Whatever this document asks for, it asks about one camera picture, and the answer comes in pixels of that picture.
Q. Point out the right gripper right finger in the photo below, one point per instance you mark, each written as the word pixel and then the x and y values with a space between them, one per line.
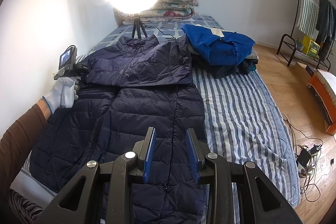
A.
pixel 197 153

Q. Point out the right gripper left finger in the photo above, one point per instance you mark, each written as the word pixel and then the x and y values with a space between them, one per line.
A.
pixel 144 150

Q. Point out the navy quilted down jacket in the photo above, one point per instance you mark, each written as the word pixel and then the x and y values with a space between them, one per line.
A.
pixel 129 87

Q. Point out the left forearm brown sleeve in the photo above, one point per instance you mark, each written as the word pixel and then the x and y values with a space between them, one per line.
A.
pixel 18 141

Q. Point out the black clothes rack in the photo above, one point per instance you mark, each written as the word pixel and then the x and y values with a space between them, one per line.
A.
pixel 290 48

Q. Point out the dark clothes on rack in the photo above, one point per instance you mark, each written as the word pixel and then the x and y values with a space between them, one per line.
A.
pixel 325 27

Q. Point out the left hand white glove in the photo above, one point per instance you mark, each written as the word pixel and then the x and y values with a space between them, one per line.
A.
pixel 63 93

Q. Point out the striped blue white quilt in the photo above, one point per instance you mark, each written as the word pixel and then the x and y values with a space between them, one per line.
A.
pixel 243 123

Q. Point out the black tripod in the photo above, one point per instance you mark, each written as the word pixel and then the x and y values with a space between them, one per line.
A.
pixel 138 28

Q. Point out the blue checkered bed sheet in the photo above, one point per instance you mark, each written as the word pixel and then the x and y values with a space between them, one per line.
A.
pixel 162 30

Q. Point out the blue garment on pile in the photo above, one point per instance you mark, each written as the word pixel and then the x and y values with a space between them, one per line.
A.
pixel 217 47

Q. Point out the folded floral quilt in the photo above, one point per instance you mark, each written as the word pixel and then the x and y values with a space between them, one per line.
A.
pixel 164 10

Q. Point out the orange box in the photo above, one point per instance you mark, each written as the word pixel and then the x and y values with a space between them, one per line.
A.
pixel 323 83

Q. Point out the yellow box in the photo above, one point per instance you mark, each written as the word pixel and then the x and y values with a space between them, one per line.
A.
pixel 310 47

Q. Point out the striped cloth on rack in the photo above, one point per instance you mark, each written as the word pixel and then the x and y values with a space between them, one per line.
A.
pixel 307 16

